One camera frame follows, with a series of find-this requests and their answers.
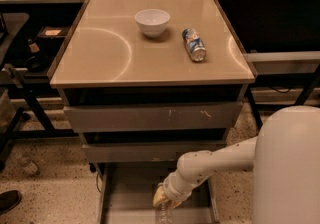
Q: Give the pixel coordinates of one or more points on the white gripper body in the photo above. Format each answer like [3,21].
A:
[171,190]

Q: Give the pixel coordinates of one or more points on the clear plastic water bottle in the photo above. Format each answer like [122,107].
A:
[163,214]

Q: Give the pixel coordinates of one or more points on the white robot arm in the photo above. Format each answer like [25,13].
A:
[284,158]

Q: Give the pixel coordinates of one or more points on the grey open bottom drawer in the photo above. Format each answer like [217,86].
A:
[128,189]

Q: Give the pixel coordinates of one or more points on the grey middle drawer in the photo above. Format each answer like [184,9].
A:
[147,151]

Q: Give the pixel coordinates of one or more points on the grey top drawer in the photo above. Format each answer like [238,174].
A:
[152,117]

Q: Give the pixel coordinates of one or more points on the grey drawer cabinet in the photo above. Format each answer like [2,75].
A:
[110,62]

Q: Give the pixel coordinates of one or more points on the small bottle on floor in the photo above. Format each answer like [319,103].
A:
[28,165]

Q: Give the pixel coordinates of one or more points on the blue soda can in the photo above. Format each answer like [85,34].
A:
[194,45]

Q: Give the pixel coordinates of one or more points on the dark shoe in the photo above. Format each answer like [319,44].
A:
[9,200]

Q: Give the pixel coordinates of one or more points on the white ceramic bowl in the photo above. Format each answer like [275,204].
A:
[152,22]

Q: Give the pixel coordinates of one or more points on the black metal table frame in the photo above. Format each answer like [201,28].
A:
[282,83]

